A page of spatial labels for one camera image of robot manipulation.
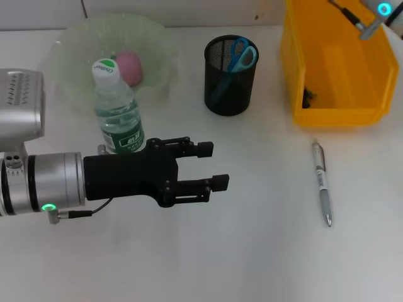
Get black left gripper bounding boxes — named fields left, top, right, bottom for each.
left=83, top=136, right=230, bottom=209

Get clear green-label water bottle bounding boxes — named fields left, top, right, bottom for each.
left=91, top=58, right=145, bottom=155

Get blue teal scissors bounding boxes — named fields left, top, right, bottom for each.
left=209, top=36, right=258, bottom=108

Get silver ballpoint pen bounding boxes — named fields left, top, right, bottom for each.
left=311, top=141, right=333, bottom=227

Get green silver wrapper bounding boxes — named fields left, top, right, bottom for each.
left=301, top=87, right=318, bottom=109

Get pink peach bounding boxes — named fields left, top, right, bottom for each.
left=115, top=50, right=143, bottom=87

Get black mesh pen holder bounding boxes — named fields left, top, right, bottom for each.
left=203, top=35, right=259, bottom=116

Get green glass fruit plate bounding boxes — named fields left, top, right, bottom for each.
left=47, top=13, right=179, bottom=111

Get yellow plastic bin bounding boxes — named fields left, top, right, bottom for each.
left=279, top=0, right=400, bottom=128

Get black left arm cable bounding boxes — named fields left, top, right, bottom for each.
left=47, top=198, right=113, bottom=225

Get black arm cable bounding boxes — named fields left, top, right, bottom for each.
left=329, top=0, right=387, bottom=41
left=47, top=198, right=113, bottom=225

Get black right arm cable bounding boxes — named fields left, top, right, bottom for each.
left=329, top=0, right=387, bottom=41

